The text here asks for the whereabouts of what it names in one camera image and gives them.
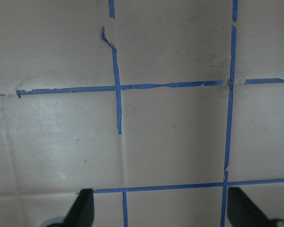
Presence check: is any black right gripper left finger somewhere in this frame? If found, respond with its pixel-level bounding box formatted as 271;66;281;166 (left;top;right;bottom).
62;189;95;227

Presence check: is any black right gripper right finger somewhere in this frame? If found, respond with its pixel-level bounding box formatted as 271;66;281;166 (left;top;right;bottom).
227;187;269;227

